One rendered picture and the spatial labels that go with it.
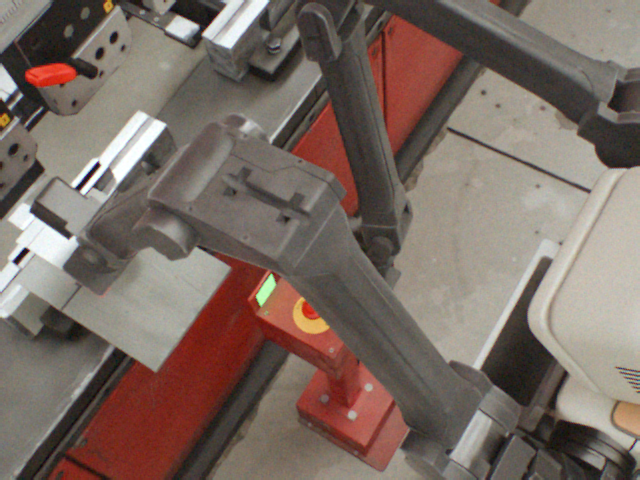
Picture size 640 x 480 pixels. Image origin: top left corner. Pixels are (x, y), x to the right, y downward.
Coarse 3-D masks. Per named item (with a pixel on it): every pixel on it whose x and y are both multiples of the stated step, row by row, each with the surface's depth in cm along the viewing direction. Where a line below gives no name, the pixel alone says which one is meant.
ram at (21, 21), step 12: (24, 0) 94; (36, 0) 96; (48, 0) 98; (24, 12) 95; (36, 12) 97; (12, 24) 95; (24, 24) 96; (0, 36) 94; (12, 36) 95; (0, 48) 95
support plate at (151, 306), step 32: (96, 192) 126; (160, 256) 120; (192, 256) 120; (32, 288) 120; (64, 288) 120; (128, 288) 119; (160, 288) 118; (192, 288) 118; (96, 320) 117; (128, 320) 117; (160, 320) 116; (192, 320) 116; (128, 352) 114; (160, 352) 114
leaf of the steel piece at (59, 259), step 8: (40, 232) 124; (48, 232) 124; (56, 232) 123; (40, 240) 123; (48, 240) 123; (56, 240) 123; (64, 240) 123; (72, 240) 123; (32, 248) 123; (40, 248) 123; (48, 248) 122; (56, 248) 122; (64, 248) 122; (72, 248) 122; (40, 256) 122; (48, 256) 122; (56, 256) 122; (64, 256) 122; (56, 264) 121
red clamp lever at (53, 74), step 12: (72, 60) 104; (84, 60) 104; (36, 72) 97; (48, 72) 98; (60, 72) 99; (72, 72) 101; (84, 72) 103; (96, 72) 104; (36, 84) 97; (48, 84) 98
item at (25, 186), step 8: (32, 168) 114; (40, 168) 115; (24, 176) 113; (32, 176) 115; (40, 176) 117; (16, 184) 113; (24, 184) 114; (32, 184) 116; (16, 192) 113; (24, 192) 115; (8, 200) 113; (16, 200) 114; (24, 200) 117; (0, 208) 112; (8, 208) 113; (16, 208) 116; (0, 216) 113; (8, 216) 116; (0, 224) 115
